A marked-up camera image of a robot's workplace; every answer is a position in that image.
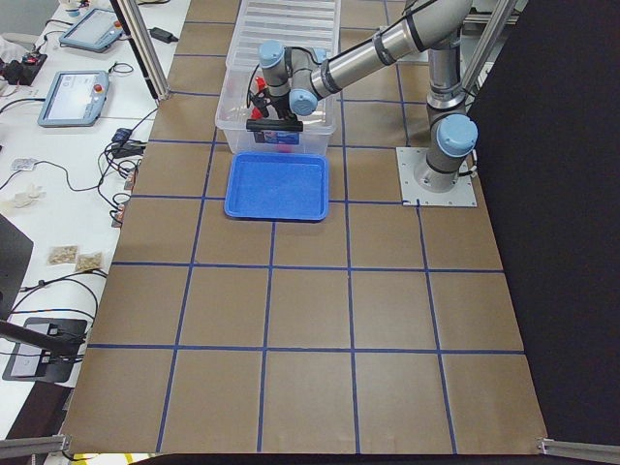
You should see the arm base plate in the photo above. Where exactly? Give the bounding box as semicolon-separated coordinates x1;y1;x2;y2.
395;147;478;208

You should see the black power adapter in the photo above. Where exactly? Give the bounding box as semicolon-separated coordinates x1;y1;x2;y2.
149;27;178;44

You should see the clear plastic box lid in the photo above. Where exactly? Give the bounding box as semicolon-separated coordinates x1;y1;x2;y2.
226;0;341;72

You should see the near teach pendant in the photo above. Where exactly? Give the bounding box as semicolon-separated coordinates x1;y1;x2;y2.
38;71;109;128

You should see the black box latch handle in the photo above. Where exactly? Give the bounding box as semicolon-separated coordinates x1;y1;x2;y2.
245;119;303;133

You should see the clear plastic storage box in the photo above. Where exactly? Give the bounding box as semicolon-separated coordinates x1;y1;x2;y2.
214;67;339;155

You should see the far teach pendant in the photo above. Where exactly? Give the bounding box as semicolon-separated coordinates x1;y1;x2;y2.
59;9;123;52

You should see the aluminium frame post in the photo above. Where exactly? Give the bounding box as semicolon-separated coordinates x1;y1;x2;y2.
110;0;171;102

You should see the teach pendant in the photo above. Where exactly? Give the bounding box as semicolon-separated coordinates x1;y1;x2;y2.
38;71;109;128
59;9;123;52

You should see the blue plastic tray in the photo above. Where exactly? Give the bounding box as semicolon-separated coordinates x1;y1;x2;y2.
224;152;329;222

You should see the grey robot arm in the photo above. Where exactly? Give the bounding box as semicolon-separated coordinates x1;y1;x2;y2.
246;1;479;193

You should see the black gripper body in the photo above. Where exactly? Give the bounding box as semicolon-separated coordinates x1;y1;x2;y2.
270;94;294;119

